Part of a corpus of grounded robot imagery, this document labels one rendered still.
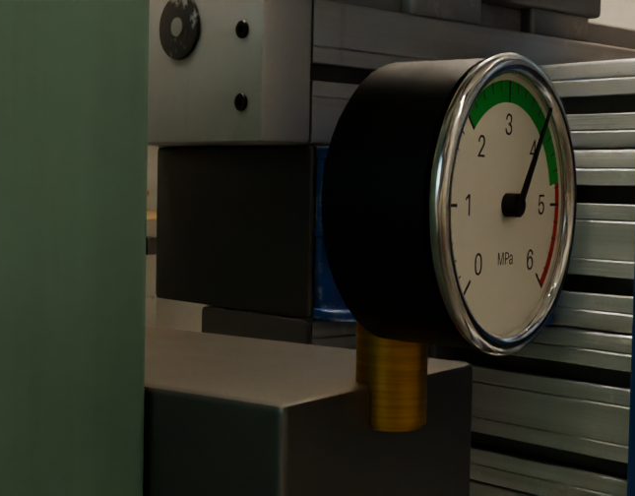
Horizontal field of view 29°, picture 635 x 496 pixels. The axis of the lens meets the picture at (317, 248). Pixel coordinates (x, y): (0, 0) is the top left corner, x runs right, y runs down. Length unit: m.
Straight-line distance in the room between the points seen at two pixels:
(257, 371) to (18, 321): 0.07
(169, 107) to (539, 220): 0.42
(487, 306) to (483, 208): 0.02
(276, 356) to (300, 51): 0.34
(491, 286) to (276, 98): 0.37
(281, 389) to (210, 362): 0.04
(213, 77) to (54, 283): 0.40
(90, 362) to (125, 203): 0.03
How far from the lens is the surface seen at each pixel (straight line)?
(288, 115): 0.62
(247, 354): 0.31
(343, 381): 0.28
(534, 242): 0.27
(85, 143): 0.25
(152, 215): 3.72
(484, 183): 0.25
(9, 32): 0.24
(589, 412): 0.64
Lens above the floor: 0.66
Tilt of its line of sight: 3 degrees down
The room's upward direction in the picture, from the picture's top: 1 degrees clockwise
